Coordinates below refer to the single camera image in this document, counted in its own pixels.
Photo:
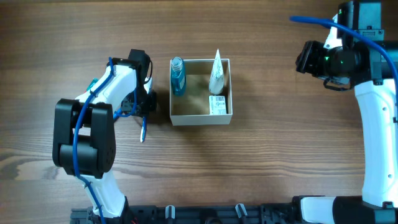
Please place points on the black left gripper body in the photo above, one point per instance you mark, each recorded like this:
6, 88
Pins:
149, 101

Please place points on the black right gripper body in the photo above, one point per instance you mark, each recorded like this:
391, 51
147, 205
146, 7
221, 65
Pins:
306, 56

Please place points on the blue white toothbrush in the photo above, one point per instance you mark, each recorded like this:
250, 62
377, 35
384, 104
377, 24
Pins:
143, 129

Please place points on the blue Listerine mouthwash bottle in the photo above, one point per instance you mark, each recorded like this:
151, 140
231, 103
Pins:
177, 76

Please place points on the green white soap box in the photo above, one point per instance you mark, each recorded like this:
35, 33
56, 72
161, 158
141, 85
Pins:
217, 105

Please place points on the white Pantene tube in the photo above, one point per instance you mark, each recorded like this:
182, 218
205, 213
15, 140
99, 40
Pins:
216, 82

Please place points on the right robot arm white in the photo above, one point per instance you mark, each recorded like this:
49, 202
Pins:
378, 107

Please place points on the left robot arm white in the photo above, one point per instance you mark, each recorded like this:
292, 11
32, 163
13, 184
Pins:
84, 139

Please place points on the Colgate toothpaste tube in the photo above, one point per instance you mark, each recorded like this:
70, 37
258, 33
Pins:
93, 82

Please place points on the white cardboard box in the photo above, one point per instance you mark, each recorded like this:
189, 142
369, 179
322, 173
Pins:
193, 107

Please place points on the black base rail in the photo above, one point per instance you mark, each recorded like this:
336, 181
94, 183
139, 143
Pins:
240, 213

